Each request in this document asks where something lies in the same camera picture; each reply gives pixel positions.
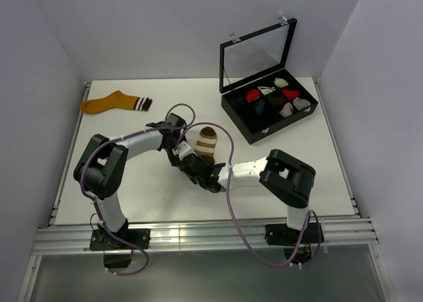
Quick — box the red rolled sock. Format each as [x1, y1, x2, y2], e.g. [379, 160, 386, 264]
[282, 89, 301, 101]
[245, 89, 261, 102]

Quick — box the glass box lid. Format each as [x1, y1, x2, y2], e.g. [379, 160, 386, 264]
[219, 17, 297, 94]

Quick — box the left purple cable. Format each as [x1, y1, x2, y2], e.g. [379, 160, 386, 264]
[79, 102, 198, 276]

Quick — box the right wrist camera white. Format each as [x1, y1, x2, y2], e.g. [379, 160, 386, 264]
[173, 141, 194, 160]

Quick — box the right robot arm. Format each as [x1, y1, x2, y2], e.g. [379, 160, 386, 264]
[178, 149, 316, 243]

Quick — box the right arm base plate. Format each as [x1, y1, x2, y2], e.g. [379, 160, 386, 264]
[264, 222, 325, 246]

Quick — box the white grey rolled sock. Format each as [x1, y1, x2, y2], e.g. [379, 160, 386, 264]
[257, 87, 276, 96]

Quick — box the red rolled sock left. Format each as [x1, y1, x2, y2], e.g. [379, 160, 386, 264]
[245, 89, 261, 102]

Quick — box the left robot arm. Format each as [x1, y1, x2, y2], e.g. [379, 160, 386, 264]
[73, 113, 186, 248]

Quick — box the blue rolled sock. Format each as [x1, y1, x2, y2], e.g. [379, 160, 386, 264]
[254, 99, 266, 115]

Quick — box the dark brown rolled sock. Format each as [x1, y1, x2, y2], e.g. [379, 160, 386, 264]
[266, 94, 288, 106]

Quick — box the purple cable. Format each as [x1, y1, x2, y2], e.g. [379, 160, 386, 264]
[174, 122, 324, 269]
[79, 102, 198, 276]

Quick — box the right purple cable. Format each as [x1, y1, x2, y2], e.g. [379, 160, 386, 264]
[174, 122, 324, 269]

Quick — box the black storage box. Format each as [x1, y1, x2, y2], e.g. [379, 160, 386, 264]
[221, 69, 319, 144]

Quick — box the mustard yellow sock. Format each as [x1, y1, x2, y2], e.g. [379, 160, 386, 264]
[79, 91, 153, 114]

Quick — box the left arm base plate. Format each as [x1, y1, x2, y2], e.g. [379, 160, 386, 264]
[89, 229, 150, 251]

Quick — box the brown striped sock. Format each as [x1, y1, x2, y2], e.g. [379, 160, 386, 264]
[194, 126, 217, 165]

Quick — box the aluminium front rail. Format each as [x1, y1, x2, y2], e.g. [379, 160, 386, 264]
[31, 217, 379, 256]

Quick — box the red rolled sock right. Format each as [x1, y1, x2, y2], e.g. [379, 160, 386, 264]
[282, 89, 301, 101]

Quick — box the pink beige rolled sock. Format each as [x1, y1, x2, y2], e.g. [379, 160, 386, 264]
[279, 102, 293, 118]

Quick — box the pale green rolled sock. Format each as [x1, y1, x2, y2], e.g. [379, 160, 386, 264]
[274, 78, 289, 89]

